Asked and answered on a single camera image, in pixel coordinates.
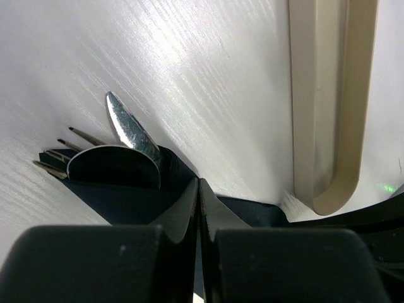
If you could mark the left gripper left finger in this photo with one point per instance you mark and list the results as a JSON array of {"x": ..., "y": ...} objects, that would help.
[{"x": 100, "y": 263}]

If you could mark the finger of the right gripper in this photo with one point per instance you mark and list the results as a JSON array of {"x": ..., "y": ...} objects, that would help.
[{"x": 380, "y": 226}]

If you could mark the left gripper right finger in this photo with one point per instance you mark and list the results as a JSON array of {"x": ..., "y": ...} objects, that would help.
[{"x": 323, "y": 265}]

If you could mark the black paper napkin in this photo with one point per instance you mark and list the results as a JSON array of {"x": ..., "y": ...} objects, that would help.
[{"x": 133, "y": 205}]

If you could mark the wooden handled spoon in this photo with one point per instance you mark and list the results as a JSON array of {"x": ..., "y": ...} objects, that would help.
[{"x": 116, "y": 165}]

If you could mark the silver knife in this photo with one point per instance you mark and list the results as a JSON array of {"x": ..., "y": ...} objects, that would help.
[{"x": 129, "y": 131}]

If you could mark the silver fork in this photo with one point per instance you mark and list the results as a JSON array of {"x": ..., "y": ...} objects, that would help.
[{"x": 60, "y": 171}]

